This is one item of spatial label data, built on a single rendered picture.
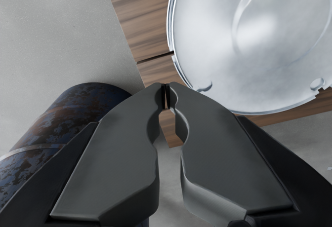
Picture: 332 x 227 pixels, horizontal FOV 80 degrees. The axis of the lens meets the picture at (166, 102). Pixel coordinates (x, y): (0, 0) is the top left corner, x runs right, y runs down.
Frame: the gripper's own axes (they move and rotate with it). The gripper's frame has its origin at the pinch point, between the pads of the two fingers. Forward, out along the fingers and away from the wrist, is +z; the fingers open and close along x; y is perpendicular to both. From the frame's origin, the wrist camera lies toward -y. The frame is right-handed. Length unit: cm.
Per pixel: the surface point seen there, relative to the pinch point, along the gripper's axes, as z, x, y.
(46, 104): 53, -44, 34
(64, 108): 36, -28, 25
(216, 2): 17.2, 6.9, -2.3
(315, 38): 16.6, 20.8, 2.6
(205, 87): 18.0, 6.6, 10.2
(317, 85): 18.0, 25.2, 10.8
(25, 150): 20.3, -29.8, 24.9
